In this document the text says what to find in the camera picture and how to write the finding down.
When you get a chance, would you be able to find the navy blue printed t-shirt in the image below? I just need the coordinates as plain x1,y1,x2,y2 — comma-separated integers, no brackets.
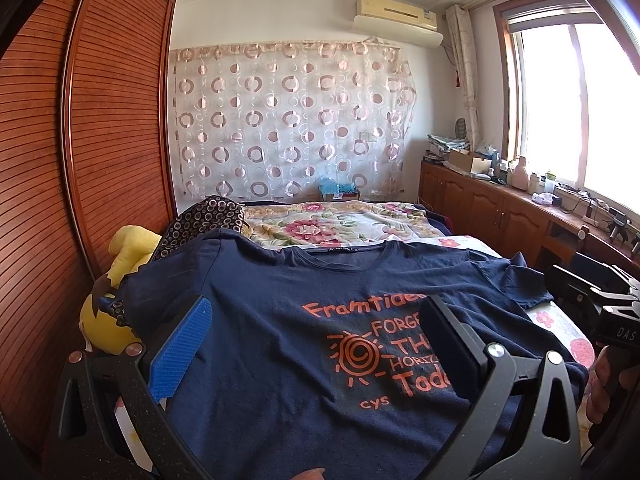
118,231,562,479

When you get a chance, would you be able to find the person right hand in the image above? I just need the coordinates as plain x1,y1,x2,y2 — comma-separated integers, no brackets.
586,346,639,424

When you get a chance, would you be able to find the white flower-print bed sheet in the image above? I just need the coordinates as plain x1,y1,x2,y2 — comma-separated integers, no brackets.
388,236,594,448

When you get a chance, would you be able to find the wooden sideboard cabinet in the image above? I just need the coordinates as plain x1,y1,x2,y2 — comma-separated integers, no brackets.
419,160,639,278

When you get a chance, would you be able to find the pink bottle on cabinet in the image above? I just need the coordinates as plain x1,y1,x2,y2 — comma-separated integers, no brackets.
511,156,529,192

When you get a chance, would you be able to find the yellow plush toy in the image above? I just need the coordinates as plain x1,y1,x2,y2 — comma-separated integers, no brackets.
78,226,160,356

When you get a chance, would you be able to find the cardboard box on cabinet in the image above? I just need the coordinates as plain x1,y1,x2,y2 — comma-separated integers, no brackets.
447,150,491,174

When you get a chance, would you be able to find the stack of papers on cabinet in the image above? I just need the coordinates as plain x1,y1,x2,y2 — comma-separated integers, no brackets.
425,134,470,164

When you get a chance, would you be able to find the dark circle-pattern folded cloth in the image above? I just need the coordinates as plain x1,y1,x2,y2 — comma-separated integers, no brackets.
150,195,245,261

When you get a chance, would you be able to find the floral quilt blanket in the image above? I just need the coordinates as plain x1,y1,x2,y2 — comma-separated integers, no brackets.
242,200,446,249

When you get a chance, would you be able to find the blue tissue box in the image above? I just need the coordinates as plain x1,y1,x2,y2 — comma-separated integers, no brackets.
318,177,360,202

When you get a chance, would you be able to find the beige side window curtain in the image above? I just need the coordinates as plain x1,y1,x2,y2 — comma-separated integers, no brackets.
446,4,482,150

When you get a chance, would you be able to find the circle-pattern sheer curtain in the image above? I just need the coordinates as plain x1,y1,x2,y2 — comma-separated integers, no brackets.
168,40,416,204

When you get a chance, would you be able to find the wooden louvered wardrobe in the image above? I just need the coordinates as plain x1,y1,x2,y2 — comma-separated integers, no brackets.
1,0,176,450

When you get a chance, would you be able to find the window with wooden frame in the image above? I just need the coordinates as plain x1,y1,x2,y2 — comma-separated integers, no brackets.
495,0,639,214

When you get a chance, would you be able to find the wall air conditioner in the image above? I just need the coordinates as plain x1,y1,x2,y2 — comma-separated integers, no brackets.
352,0,444,48

